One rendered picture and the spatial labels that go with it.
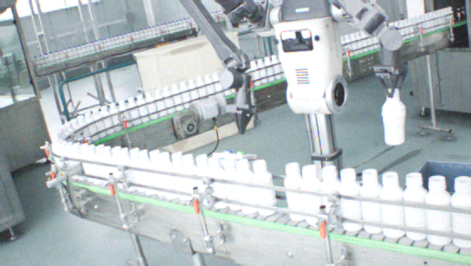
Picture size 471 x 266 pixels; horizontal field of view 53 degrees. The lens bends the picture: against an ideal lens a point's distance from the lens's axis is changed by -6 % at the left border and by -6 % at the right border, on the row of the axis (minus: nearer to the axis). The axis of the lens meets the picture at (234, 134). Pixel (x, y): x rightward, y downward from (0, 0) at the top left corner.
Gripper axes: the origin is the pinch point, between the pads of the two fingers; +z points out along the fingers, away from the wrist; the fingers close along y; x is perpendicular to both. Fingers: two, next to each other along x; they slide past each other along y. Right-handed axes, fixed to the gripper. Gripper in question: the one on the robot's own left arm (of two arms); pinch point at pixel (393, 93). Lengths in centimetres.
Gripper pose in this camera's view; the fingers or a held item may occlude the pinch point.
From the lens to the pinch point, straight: 152.3
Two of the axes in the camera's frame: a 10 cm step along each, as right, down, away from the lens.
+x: -7.2, -0.9, 6.9
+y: 6.7, -3.0, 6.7
